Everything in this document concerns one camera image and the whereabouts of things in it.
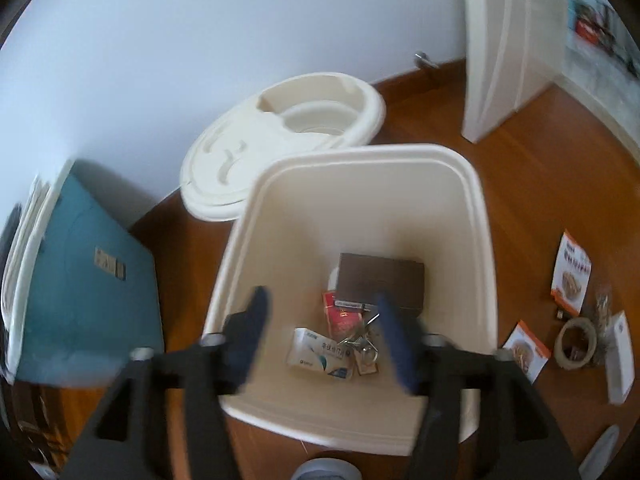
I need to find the orange snack packet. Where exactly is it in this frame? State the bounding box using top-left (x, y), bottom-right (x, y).
top-left (551, 231), bottom-right (591, 316)
top-left (502, 321), bottom-right (551, 384)

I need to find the tape roll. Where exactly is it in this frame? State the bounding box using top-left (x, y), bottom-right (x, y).
top-left (553, 318), bottom-right (598, 370)

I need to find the long white carton box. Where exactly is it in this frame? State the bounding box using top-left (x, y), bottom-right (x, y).
top-left (605, 311), bottom-right (634, 405)

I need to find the metal keyring clip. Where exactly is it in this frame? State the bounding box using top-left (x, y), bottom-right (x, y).
top-left (340, 313), bottom-right (380, 376)

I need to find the cotton swabs plastic bag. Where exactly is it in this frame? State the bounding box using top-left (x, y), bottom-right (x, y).
top-left (593, 287), bottom-right (612, 365)

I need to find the red cigarette pack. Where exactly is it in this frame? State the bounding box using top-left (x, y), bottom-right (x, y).
top-left (323, 290), bottom-right (366, 344)

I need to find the brown box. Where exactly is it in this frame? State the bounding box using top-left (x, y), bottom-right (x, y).
top-left (334, 252), bottom-right (425, 316)

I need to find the green white small box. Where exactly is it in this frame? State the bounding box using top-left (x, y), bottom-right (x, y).
top-left (286, 327), bottom-right (355, 380)

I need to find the beige square trash bin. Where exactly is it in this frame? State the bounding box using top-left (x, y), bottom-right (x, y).
top-left (205, 144), bottom-right (498, 455)

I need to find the white bedroom door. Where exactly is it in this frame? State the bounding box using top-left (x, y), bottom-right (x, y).
top-left (462, 0), bottom-right (566, 143)

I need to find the right white slipper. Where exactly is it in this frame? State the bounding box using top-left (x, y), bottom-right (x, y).
top-left (578, 425), bottom-right (620, 480)

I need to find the white slipper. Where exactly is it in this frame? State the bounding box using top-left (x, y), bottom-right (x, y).
top-left (578, 425), bottom-right (620, 480)
top-left (291, 457), bottom-right (362, 480)

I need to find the teal storage box white lid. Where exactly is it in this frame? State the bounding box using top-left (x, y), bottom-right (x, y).
top-left (1, 162), bottom-right (165, 388)

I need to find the left white slipper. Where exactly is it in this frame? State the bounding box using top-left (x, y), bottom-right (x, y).
top-left (291, 457), bottom-right (362, 480)

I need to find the cream round lidded bucket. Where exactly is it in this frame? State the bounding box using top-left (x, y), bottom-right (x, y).
top-left (179, 73), bottom-right (386, 222)

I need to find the metal door stopper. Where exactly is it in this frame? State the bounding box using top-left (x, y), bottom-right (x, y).
top-left (414, 51), bottom-right (439, 70)

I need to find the red crate in hallway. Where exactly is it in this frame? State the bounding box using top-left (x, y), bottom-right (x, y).
top-left (575, 18), bottom-right (601, 44)

